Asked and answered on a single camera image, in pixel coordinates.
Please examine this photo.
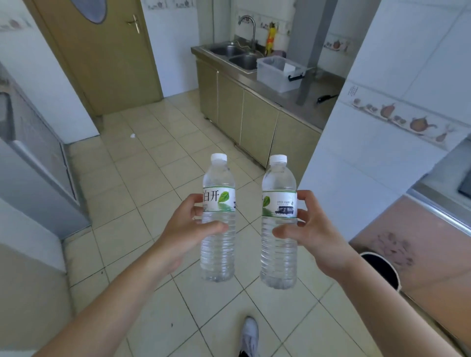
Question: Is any person's left hand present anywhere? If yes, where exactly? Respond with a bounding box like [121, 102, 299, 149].
[152, 193, 229, 275]

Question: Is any person's right hand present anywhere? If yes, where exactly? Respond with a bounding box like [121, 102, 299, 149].
[272, 190, 360, 284]

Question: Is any clear water bottle leaf label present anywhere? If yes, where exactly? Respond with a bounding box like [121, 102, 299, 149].
[200, 153, 237, 283]
[259, 154, 298, 290]

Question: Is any person's left forearm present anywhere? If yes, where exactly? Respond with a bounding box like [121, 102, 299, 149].
[35, 250, 173, 357]

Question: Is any person's right forearm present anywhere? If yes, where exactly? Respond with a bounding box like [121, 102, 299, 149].
[337, 257, 465, 357]

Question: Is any black trash bin white rim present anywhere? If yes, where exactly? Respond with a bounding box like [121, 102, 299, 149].
[358, 252, 402, 293]

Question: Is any beige kitchen base cabinet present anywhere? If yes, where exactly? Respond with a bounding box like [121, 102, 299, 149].
[195, 58, 323, 184]

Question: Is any white sneaker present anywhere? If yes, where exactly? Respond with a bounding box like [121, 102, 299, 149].
[238, 316, 260, 357]

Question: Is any clear plastic storage box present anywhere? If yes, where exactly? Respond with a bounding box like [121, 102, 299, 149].
[256, 55, 308, 93]

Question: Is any stainless steel double sink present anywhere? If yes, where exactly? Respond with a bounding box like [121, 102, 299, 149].
[203, 41, 266, 73]

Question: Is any grey metal appliance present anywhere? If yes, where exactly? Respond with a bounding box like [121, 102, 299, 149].
[0, 62, 92, 240]

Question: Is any brown wooden door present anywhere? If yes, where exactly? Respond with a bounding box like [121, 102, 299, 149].
[23, 0, 165, 117]

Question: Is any yellow dish soap bottle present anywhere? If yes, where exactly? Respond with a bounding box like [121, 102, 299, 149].
[265, 22, 277, 56]

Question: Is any chrome curved faucet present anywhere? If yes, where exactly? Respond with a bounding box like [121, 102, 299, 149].
[238, 15, 257, 51]

